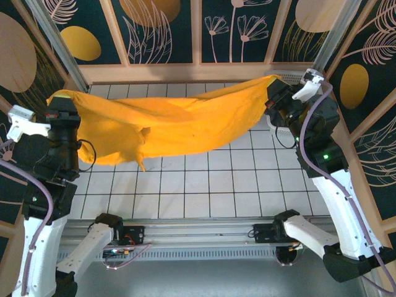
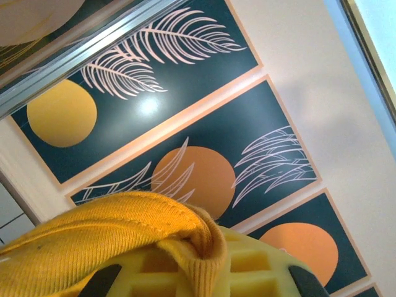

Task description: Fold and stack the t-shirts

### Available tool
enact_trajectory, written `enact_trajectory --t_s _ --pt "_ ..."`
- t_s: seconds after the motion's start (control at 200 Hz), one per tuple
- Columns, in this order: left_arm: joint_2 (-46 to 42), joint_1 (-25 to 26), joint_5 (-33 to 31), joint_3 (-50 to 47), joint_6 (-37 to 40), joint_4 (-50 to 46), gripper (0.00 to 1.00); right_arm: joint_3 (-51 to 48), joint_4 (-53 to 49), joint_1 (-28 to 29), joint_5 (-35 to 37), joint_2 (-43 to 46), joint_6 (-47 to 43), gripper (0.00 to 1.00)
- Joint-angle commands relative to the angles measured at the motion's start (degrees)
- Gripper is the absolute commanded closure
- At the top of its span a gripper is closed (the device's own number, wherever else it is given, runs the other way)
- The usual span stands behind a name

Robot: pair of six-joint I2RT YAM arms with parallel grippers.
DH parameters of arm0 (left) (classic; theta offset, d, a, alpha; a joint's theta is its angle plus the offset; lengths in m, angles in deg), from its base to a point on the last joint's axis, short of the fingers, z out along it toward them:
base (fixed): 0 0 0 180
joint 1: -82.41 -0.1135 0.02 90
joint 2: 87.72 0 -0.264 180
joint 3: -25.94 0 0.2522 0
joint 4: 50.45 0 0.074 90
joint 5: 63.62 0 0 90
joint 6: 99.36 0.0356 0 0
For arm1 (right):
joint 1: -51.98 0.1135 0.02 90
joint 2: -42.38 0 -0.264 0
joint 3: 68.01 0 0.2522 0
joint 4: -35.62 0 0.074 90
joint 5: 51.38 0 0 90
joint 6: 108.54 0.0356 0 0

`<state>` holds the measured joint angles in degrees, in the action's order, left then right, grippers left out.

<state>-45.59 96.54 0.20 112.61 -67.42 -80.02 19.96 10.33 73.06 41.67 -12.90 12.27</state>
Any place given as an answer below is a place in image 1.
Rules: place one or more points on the orange t-shirt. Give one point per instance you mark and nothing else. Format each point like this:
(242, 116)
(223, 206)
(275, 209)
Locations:
(185, 123)

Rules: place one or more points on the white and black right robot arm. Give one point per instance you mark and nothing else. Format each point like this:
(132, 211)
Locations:
(340, 216)

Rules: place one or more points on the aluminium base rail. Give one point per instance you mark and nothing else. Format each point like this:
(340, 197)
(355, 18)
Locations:
(198, 232)

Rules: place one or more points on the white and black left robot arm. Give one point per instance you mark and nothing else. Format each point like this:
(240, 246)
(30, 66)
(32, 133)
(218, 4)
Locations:
(40, 247)

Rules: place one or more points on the aluminium frame post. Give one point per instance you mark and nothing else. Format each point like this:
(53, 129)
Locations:
(58, 40)
(334, 34)

